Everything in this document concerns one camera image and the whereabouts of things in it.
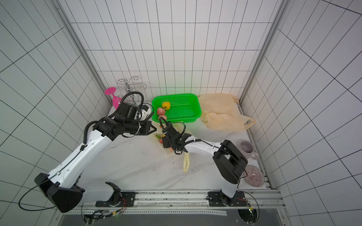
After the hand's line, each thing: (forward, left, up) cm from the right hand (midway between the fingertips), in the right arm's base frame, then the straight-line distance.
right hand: (168, 135), depth 90 cm
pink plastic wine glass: (+16, +36, +14) cm, 42 cm away
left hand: (-9, +5, +18) cm, 21 cm away
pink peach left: (+21, +9, -1) cm, 23 cm away
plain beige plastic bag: (+27, -37, -7) cm, 47 cm away
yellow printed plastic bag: (-7, +5, +6) cm, 10 cm away
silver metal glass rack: (+22, +26, +22) cm, 41 cm away
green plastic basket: (+31, -9, -7) cm, 33 cm away
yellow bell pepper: (+28, +6, -2) cm, 28 cm away
